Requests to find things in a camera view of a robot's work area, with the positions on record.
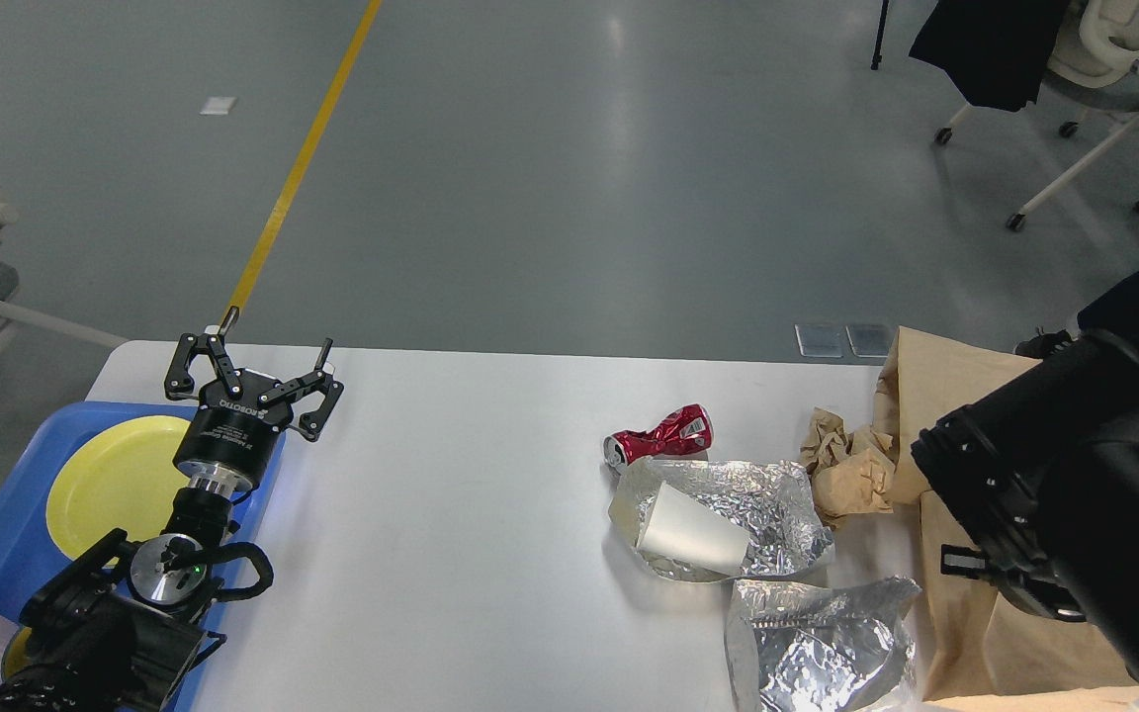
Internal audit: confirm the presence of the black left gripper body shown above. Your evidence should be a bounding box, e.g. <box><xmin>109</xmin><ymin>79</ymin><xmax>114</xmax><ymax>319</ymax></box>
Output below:
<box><xmin>172</xmin><ymin>369</ymin><xmax>293</xmax><ymax>492</ymax></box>

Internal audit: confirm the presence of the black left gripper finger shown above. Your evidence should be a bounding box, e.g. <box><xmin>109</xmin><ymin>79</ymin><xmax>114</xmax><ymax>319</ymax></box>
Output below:
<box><xmin>259</xmin><ymin>338</ymin><xmax>345</xmax><ymax>443</ymax></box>
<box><xmin>163</xmin><ymin>305</ymin><xmax>246</xmax><ymax>401</ymax></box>

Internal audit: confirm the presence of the yellow plastic plate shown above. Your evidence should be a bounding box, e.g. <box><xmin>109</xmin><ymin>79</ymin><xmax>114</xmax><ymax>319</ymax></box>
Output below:
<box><xmin>44</xmin><ymin>415</ymin><xmax>187</xmax><ymax>560</ymax></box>

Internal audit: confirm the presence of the dark teal mug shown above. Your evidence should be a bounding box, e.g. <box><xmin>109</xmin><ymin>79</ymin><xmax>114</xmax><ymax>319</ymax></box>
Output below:
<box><xmin>1</xmin><ymin>627</ymin><xmax>33</xmax><ymax>681</ymax></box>

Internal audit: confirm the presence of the brown paper bag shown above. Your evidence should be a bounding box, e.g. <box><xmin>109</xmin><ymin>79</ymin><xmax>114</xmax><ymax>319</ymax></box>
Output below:
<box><xmin>920</xmin><ymin>491</ymin><xmax>1139</xmax><ymax>709</ymax></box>
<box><xmin>872</xmin><ymin>327</ymin><xmax>1040</xmax><ymax>505</ymax></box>

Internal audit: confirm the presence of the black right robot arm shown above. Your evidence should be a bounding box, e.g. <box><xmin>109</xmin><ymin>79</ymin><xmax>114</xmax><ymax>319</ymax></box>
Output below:
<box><xmin>912</xmin><ymin>330</ymin><xmax>1139</xmax><ymax>681</ymax></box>

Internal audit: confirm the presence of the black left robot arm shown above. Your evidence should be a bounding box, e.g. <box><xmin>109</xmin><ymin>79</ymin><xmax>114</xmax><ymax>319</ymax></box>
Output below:
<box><xmin>0</xmin><ymin>306</ymin><xmax>344</xmax><ymax>711</ymax></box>

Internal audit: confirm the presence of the blue plastic tray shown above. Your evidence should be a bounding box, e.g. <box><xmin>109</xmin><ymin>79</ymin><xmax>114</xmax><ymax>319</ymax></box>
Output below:
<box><xmin>0</xmin><ymin>400</ymin><xmax>287</xmax><ymax>712</ymax></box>

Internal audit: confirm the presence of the crushed red soda can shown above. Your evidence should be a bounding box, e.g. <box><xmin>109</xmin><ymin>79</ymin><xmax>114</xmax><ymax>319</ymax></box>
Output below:
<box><xmin>603</xmin><ymin>402</ymin><xmax>714</xmax><ymax>469</ymax></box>

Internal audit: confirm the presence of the white paper cup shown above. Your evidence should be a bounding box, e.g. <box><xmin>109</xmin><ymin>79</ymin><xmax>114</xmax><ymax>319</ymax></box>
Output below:
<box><xmin>636</xmin><ymin>483</ymin><xmax>751</xmax><ymax>576</ymax></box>

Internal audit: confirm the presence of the crumpled silver foil bag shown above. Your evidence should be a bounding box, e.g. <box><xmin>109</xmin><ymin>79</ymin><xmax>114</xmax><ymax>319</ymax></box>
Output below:
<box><xmin>607</xmin><ymin>457</ymin><xmax>835</xmax><ymax>582</ymax></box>

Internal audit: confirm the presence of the left metal floor plate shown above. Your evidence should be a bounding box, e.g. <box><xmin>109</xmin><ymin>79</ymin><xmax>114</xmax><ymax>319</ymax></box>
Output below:
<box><xmin>794</xmin><ymin>324</ymin><xmax>845</xmax><ymax>359</ymax></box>

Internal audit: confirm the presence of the metal floor plate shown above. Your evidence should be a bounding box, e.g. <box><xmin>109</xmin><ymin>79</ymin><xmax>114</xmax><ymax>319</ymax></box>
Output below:
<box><xmin>794</xmin><ymin>324</ymin><xmax>845</xmax><ymax>359</ymax></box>
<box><xmin>844</xmin><ymin>324</ymin><xmax>895</xmax><ymax>359</ymax></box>

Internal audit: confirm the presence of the silver foil bag front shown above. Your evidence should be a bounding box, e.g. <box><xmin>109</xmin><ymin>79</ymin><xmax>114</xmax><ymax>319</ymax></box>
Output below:
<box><xmin>724</xmin><ymin>576</ymin><xmax>921</xmax><ymax>711</ymax></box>

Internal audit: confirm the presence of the crumpled brown paper ball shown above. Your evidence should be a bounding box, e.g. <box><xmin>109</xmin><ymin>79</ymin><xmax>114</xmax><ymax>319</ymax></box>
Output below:
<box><xmin>798</xmin><ymin>408</ymin><xmax>896</xmax><ymax>530</ymax></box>

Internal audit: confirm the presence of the right metal floor plate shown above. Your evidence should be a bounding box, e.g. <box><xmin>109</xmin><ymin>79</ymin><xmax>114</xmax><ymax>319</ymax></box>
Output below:
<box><xmin>844</xmin><ymin>324</ymin><xmax>895</xmax><ymax>359</ymax></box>

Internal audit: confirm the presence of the black jacket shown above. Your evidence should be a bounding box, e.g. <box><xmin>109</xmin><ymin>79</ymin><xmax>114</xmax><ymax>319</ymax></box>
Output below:
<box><xmin>909</xmin><ymin>1</ymin><xmax>1070</xmax><ymax>112</ymax></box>

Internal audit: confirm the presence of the white office chair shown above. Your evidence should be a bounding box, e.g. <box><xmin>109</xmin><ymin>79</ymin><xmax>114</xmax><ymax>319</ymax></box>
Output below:
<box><xmin>933</xmin><ymin>1</ymin><xmax>1139</xmax><ymax>231</ymax></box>

